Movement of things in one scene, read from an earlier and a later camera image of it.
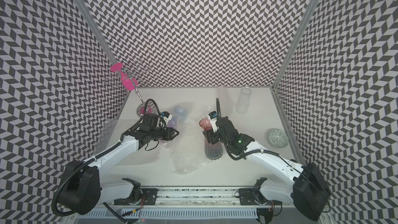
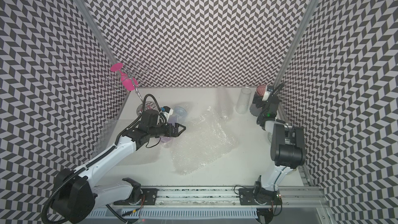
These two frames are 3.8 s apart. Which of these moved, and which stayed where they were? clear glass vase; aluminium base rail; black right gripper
Moved: black right gripper
Stayed: clear glass vase; aluminium base rail
